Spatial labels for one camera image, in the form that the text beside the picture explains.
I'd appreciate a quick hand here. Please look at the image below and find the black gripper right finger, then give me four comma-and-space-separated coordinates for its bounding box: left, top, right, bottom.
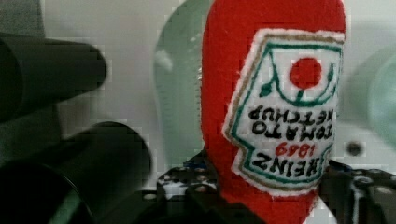
318, 160, 396, 224

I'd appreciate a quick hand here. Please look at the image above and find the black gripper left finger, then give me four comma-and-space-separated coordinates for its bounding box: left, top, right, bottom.
136, 151, 265, 224

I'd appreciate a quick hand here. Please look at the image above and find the green oval strainer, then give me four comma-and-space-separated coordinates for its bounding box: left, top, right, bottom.
153, 0, 214, 166

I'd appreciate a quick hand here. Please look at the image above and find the red plush ketchup bottle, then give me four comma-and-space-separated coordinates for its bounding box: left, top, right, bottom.
201, 0, 346, 224

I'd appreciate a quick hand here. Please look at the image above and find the black cylinder with spatula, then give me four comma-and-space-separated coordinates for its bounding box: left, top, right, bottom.
1, 121, 151, 224

